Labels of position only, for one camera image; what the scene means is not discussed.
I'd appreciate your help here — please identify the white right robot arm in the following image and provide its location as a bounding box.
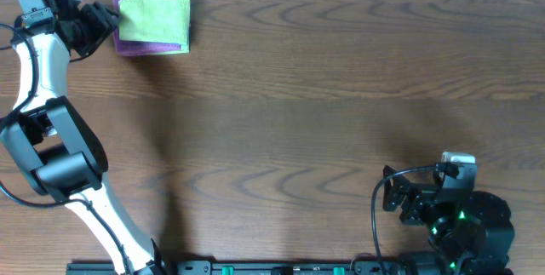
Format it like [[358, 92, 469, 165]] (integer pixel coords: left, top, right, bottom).
[[372, 160, 514, 274]]

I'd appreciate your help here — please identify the lower purple folded cloth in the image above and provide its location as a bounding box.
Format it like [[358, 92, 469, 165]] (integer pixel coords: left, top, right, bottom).
[[114, 31, 181, 56]]

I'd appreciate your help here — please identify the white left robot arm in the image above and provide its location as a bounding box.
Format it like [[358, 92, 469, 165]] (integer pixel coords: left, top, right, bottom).
[[1, 0, 172, 274]]

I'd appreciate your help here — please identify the green microfiber cloth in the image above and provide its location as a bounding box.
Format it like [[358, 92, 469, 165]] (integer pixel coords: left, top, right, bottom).
[[118, 0, 191, 50]]

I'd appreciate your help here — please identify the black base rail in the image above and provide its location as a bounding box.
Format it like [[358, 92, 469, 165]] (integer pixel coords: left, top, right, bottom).
[[65, 261, 431, 275]]

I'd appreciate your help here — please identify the light green bottom cloth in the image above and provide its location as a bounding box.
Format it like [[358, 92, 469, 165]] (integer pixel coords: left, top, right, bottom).
[[158, 44, 190, 55]]

